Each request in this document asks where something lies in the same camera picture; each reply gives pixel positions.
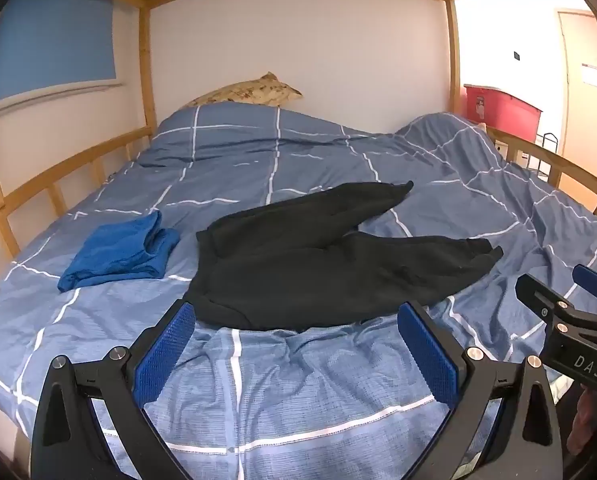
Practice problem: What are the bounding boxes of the red storage box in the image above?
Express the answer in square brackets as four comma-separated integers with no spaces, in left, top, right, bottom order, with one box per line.
[463,84,544,144]

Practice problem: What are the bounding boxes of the person's right hand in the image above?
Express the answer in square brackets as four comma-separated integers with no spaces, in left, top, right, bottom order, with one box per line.
[561,386,597,457]

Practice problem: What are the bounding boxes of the beige patterned pillow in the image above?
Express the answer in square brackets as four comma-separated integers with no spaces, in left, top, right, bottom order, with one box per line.
[178,72,303,109]

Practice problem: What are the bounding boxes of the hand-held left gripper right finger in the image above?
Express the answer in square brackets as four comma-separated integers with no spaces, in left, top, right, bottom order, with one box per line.
[397,301,564,480]

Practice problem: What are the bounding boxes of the black pants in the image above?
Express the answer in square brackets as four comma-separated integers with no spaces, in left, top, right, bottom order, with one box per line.
[183,180,504,332]

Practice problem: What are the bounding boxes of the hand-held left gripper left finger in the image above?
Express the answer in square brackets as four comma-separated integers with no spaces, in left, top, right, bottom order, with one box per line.
[31,299,197,480]

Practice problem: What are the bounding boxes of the folded blue cloth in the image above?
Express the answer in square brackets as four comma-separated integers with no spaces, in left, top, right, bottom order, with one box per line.
[57,210,180,293]

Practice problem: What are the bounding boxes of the blue window blind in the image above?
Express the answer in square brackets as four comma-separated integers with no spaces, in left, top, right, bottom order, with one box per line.
[0,0,119,106]

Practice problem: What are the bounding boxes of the wooden bunk bed frame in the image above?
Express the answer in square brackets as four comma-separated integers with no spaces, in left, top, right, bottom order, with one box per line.
[0,0,597,271]

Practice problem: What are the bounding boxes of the blue checked duvet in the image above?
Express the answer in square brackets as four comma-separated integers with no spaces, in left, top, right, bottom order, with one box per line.
[0,101,597,480]

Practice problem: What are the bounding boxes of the pale door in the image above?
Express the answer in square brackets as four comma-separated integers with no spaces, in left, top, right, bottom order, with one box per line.
[557,7,597,188]

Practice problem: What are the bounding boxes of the black wire rack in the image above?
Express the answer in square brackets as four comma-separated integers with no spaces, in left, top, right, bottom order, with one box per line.
[526,132,559,182]

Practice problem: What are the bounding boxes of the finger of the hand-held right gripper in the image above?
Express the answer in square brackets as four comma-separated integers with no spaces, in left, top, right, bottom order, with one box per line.
[573,263,597,311]
[515,273,597,331]

